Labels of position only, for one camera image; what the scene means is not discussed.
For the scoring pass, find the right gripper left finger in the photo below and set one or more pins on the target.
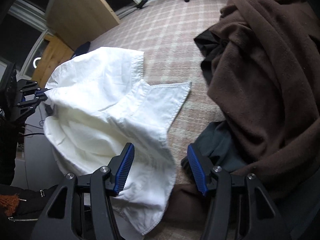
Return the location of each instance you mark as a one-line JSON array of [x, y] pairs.
[[80, 207]]

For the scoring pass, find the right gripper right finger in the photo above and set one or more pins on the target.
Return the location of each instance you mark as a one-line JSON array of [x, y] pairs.
[[257, 218]]

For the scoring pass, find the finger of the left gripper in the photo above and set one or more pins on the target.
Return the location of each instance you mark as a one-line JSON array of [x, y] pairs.
[[41, 93]]

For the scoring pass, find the white shirt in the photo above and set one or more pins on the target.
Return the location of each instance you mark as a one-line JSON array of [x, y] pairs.
[[100, 102]]

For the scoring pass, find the pine wood panel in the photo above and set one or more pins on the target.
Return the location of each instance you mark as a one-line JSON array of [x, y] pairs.
[[55, 53]]

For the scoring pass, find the black bag with logo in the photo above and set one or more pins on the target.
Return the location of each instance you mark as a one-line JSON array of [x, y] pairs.
[[82, 49]]

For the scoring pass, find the dark teal garment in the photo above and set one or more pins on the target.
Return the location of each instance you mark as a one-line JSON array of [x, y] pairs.
[[219, 144]]

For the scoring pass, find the light wooden board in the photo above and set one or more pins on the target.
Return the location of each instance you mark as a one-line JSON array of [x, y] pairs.
[[78, 21]]

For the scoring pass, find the brown fleece garment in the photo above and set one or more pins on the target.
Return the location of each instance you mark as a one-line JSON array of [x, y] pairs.
[[262, 67]]

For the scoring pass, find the black power adapter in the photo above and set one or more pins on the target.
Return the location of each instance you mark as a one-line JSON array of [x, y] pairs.
[[141, 4]]

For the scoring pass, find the pink plaid bed sheet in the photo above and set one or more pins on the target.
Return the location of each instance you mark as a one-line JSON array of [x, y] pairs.
[[165, 30]]

